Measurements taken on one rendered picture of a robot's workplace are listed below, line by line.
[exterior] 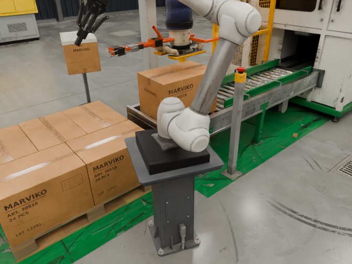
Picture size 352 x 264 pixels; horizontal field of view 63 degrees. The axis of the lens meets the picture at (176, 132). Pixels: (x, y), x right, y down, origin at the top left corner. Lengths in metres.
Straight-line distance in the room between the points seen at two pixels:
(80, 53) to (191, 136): 2.59
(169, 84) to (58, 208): 1.23
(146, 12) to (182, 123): 2.17
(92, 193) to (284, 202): 1.56
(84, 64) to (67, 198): 2.02
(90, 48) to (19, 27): 5.83
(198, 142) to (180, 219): 0.76
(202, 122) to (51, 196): 1.20
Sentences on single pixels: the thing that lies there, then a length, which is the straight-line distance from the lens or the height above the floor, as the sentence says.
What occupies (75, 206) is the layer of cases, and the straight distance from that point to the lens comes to 2.31.
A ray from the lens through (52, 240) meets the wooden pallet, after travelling 2.44.
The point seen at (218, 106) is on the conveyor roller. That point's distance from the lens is 2.91.
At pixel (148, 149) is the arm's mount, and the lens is 1.69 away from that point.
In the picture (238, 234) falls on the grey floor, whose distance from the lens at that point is 2.33.
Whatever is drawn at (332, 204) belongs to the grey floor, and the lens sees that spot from 2.81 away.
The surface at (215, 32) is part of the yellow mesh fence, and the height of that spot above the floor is 1.11.
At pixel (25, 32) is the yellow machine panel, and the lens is 9.54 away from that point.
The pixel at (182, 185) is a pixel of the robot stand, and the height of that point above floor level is 0.55.
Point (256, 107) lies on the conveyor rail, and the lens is 3.07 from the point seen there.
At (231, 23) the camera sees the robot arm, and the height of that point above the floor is 1.51.
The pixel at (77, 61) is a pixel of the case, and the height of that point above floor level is 0.77.
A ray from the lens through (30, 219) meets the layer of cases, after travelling 2.23.
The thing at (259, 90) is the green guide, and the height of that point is 0.59.
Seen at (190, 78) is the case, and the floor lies 0.93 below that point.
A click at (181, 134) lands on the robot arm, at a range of 1.46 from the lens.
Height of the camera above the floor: 1.74
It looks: 29 degrees down
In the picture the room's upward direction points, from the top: 1 degrees counter-clockwise
